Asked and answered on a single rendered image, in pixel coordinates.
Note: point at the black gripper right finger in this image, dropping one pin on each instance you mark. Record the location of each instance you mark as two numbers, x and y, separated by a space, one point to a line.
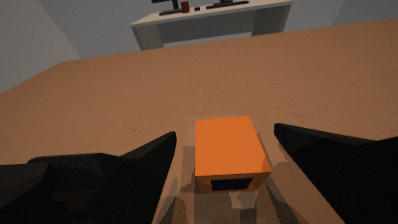
357 177

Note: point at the orange block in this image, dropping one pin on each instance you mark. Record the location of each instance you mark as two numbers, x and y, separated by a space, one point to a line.
228 156

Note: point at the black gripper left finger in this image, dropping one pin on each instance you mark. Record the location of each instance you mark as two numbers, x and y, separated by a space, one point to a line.
131 184

